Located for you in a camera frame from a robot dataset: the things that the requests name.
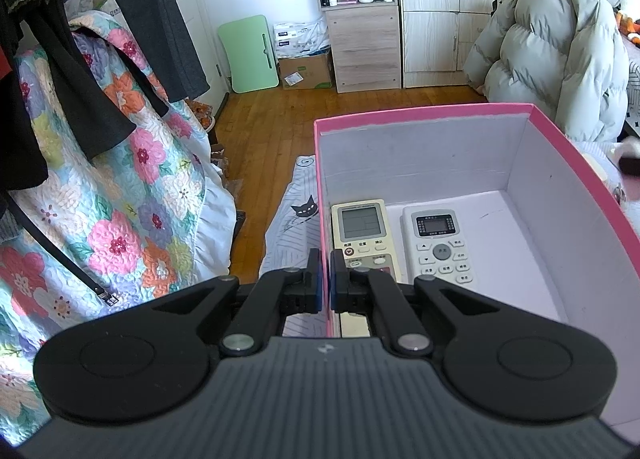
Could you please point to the floral quilt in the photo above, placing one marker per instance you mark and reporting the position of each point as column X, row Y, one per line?
column 125, row 219

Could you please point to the pink cardboard box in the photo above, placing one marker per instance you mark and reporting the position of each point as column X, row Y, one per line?
column 450, row 159

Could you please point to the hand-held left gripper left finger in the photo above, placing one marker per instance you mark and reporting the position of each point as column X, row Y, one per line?
column 318, row 291

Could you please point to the pale grey puffer jacket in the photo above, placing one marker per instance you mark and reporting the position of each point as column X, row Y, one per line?
column 545, row 49

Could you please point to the green folding board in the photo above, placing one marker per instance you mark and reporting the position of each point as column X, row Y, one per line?
column 247, row 54

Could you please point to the black jacket with white piping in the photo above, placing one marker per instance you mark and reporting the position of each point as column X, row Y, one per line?
column 15, row 139

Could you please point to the black belt with buckle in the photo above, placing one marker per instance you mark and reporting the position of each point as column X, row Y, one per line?
column 75, row 270

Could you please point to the dark grey long-sleeve garment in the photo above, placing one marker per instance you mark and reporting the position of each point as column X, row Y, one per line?
column 150, row 14

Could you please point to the wooden shelf cabinet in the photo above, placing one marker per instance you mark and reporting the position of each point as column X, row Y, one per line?
column 362, row 44

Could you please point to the white plastic tissue package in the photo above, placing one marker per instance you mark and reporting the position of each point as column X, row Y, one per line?
column 300, row 36

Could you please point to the cardboard box with label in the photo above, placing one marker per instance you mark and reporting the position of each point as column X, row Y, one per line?
column 312, row 71

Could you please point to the beige remote control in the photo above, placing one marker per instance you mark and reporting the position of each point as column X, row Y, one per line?
column 360, row 224

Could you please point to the light wood wardrobe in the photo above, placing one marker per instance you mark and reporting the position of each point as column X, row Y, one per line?
column 435, row 14

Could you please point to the orange plush toy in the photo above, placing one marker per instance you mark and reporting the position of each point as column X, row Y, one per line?
column 629, row 26

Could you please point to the dark red garment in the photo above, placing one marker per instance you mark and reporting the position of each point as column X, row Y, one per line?
column 4, row 66

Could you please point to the white door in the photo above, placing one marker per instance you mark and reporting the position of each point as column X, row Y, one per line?
column 200, row 14

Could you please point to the white remote control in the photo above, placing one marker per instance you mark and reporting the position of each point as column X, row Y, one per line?
column 437, row 249

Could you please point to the white cat print tablecloth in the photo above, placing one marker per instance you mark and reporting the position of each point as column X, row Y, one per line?
column 295, row 244

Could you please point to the black ruffled garment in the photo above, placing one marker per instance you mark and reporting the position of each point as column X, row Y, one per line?
column 75, row 89

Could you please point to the grey patterned bedspread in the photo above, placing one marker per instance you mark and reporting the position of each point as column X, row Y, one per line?
column 634, row 84

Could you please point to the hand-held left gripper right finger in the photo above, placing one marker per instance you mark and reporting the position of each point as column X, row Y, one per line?
column 332, row 291

